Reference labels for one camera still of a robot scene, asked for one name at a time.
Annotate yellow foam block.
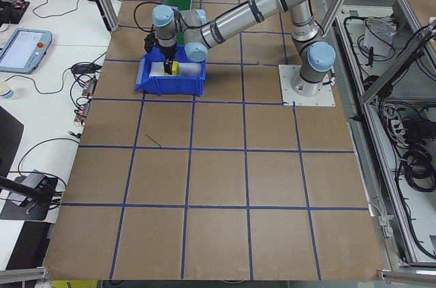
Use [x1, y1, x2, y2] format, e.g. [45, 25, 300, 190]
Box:
[162, 62, 181, 76]

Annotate blue plastic bin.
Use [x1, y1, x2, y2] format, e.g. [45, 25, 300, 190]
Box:
[133, 46, 208, 97]

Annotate black power brick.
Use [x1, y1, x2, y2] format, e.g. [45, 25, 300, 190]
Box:
[70, 63, 102, 75]

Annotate blue grey teach pendant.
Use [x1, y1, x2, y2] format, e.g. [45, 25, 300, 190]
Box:
[0, 27, 54, 74]

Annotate white paper cup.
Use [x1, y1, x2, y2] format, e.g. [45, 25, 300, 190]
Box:
[0, 80, 16, 101]

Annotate black monitor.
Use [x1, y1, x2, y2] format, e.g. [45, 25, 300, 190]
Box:
[0, 106, 25, 180]

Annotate white crumpled bag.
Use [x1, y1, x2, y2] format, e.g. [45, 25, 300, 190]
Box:
[362, 15, 399, 58]

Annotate aluminium profile bar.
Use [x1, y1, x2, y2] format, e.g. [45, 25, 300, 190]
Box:
[376, 268, 436, 285]
[0, 266, 51, 283]

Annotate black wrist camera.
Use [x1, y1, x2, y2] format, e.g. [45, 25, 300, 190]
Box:
[143, 32, 158, 54]

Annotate black braided cable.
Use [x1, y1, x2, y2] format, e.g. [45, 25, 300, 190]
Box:
[132, 1, 161, 35]

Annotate small circuit boards with wires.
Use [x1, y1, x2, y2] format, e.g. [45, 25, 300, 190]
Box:
[73, 76, 98, 127]

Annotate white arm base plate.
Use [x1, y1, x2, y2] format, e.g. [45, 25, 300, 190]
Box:
[278, 64, 337, 108]

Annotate black electronics with red wires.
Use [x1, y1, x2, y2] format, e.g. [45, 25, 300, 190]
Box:
[0, 0, 31, 25]

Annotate black camera stand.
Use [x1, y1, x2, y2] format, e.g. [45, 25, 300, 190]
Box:
[0, 170, 61, 223]

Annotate V-shaped aluminium frame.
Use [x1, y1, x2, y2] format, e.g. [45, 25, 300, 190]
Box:
[320, 0, 436, 268]

